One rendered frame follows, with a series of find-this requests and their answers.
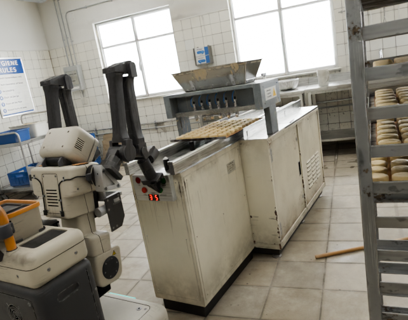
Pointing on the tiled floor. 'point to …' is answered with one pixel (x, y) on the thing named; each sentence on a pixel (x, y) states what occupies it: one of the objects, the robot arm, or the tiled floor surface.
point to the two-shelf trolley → (23, 157)
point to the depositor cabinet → (282, 178)
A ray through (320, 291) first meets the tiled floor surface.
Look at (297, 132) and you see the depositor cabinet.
